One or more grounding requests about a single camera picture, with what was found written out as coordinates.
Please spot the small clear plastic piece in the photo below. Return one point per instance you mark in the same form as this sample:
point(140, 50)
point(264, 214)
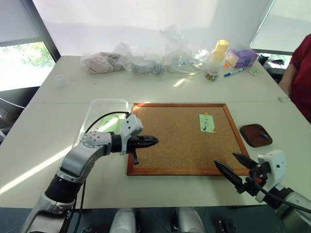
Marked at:
point(283, 99)

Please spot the dark wooden square tray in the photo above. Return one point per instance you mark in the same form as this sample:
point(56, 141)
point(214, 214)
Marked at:
point(255, 136)

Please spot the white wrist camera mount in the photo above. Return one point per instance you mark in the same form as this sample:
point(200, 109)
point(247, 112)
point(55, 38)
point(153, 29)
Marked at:
point(131, 125)
point(274, 165)

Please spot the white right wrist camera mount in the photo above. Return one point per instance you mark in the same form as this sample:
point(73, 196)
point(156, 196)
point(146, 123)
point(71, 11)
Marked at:
point(274, 165)

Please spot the black bracket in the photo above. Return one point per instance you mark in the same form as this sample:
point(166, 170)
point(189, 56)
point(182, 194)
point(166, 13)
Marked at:
point(226, 225)

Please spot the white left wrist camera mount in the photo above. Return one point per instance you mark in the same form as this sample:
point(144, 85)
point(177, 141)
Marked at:
point(131, 125)

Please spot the plastic bag with grey item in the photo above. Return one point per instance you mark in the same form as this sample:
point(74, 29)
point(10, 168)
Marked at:
point(147, 68)

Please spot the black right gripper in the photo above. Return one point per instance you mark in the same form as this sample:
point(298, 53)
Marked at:
point(253, 180)

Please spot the plastic bag with pink cloth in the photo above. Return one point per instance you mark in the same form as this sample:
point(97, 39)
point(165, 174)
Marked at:
point(102, 61)

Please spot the crumpled clear plastic bags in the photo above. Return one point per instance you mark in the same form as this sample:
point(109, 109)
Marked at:
point(179, 53)

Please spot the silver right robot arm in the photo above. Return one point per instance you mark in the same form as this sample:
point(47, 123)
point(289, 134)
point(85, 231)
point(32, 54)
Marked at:
point(291, 204)

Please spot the green paper note with scribble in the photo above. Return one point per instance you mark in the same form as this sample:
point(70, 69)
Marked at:
point(207, 123)

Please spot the yellow paper cup stack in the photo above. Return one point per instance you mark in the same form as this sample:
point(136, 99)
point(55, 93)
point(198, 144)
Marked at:
point(220, 49)

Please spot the grey rounded shape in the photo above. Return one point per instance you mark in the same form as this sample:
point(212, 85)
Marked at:
point(124, 221)
point(192, 221)

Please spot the wood-framed cork board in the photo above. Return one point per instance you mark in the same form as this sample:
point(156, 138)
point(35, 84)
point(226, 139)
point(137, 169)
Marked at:
point(175, 143)

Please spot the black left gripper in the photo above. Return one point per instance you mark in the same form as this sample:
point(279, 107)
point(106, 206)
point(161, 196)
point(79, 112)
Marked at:
point(134, 145)

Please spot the clear plastic container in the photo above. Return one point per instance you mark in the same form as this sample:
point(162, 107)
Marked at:
point(97, 106)

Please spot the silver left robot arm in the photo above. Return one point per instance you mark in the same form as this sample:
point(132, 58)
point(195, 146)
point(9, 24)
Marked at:
point(80, 157)

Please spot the white roller blind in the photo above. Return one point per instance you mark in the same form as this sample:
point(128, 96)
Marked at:
point(284, 24)
point(17, 21)

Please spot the person in red shirt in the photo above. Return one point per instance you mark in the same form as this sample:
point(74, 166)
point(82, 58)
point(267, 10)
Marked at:
point(302, 77)

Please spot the small jar of pins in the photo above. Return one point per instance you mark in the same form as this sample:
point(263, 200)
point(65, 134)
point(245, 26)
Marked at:
point(211, 75)

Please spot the purple tissue box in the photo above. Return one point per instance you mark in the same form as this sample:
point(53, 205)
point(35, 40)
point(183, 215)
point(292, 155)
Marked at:
point(240, 57)

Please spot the green sticky note pad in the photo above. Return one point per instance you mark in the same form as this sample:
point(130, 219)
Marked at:
point(255, 72)

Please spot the dark blue object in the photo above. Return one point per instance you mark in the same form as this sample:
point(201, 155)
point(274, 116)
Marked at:
point(263, 135)

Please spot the blue whiteboard marker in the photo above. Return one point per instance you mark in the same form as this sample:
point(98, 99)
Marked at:
point(233, 72)

